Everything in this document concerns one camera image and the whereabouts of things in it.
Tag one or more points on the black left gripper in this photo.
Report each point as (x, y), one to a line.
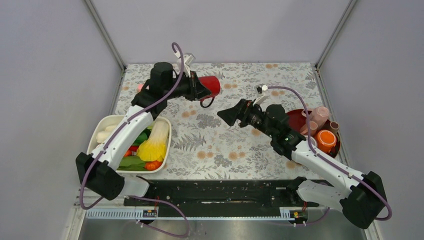
(201, 90)

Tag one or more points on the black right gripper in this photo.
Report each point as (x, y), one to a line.
(241, 111)

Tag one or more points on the red enamel mug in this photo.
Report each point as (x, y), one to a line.
(213, 84)

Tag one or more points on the pink textured mug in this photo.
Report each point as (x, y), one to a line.
(317, 118)

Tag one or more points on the small orange cup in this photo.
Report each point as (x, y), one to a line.
(326, 140)

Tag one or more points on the brown glazed ceramic mug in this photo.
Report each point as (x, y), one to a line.
(334, 127)

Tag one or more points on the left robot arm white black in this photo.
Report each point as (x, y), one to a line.
(97, 170)

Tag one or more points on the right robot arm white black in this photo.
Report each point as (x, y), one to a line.
(358, 196)

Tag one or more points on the floral fern tablecloth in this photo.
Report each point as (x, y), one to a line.
(203, 147)

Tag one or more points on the pink capped sauce bottle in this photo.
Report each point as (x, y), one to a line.
(141, 87)

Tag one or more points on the round red plate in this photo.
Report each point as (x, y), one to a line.
(297, 119)

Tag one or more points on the white green toy bok choy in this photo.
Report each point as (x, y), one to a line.
(143, 136)

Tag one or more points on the yellow toy cabbage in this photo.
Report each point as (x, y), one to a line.
(155, 147)

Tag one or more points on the red toy tomato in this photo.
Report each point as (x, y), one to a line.
(153, 165)

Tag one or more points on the green toy leaf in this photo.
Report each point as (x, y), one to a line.
(132, 163)

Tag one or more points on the white rectangular vegetable tray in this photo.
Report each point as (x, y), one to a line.
(116, 119)

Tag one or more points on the white toy radish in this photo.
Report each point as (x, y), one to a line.
(102, 135)

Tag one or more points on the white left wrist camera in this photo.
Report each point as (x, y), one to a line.
(184, 62)

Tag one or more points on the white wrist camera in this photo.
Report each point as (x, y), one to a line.
(262, 91)
(184, 62)

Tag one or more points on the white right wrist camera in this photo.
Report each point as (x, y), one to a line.
(262, 91)

